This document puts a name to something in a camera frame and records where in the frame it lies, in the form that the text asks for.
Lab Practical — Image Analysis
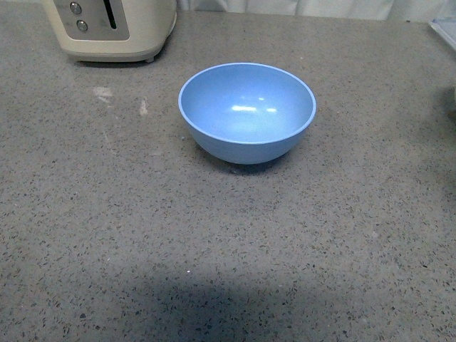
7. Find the blue bowl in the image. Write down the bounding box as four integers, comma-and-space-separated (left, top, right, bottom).
178, 63, 317, 165

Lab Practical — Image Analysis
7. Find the cream toaster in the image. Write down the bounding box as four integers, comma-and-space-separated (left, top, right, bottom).
41, 0, 177, 63

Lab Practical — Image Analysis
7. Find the white curtain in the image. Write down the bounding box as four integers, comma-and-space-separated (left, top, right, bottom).
177, 0, 455, 22

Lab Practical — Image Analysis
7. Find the clear container lid blue seal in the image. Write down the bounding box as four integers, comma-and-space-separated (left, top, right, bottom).
429, 17, 456, 50

